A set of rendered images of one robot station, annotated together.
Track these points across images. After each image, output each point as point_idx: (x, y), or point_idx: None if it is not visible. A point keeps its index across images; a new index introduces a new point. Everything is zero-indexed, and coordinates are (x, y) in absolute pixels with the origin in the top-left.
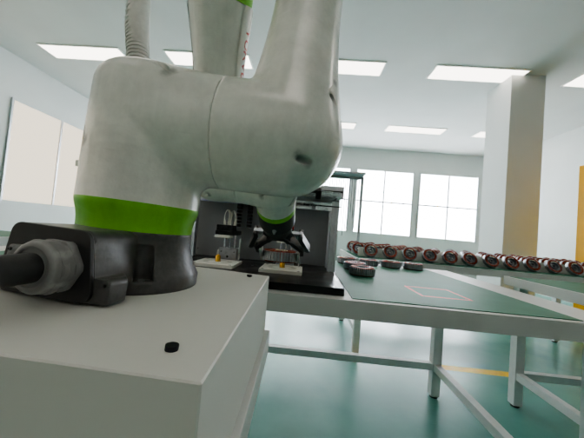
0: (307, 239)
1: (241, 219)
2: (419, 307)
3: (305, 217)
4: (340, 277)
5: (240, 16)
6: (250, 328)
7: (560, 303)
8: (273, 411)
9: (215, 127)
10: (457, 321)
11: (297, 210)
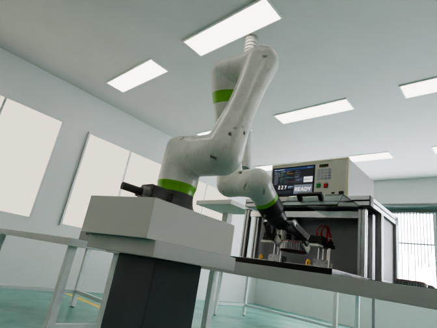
0: (350, 251)
1: (290, 233)
2: (392, 283)
3: (348, 230)
4: None
5: None
6: (196, 222)
7: None
8: None
9: (190, 151)
10: (434, 299)
11: (340, 224)
